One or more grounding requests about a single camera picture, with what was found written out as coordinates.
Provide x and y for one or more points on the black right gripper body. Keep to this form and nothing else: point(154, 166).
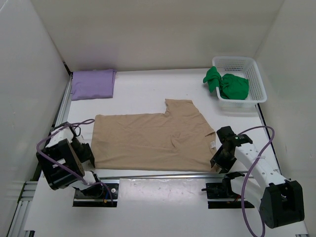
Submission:
point(224, 159)

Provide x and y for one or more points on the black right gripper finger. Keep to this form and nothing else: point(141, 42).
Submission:
point(217, 159)
point(226, 165)

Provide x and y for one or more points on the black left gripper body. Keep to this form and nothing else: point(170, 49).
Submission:
point(80, 149)

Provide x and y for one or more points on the beige t-shirt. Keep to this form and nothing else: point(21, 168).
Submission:
point(180, 139)

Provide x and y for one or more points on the purple t-shirt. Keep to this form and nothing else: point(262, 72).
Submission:
point(88, 85)

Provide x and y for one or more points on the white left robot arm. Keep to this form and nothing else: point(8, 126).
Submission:
point(62, 155)

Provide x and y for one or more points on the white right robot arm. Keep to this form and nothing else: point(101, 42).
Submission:
point(248, 175)

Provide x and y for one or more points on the green t-shirt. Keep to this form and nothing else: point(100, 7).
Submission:
point(230, 86)

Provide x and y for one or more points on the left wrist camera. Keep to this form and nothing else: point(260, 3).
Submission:
point(67, 131)

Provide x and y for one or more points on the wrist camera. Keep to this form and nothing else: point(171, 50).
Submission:
point(67, 131)
point(227, 136)

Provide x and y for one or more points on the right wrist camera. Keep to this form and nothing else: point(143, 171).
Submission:
point(227, 136)

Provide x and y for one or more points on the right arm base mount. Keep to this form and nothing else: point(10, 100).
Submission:
point(219, 198)

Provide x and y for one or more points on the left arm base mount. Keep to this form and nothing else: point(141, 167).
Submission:
point(98, 196)

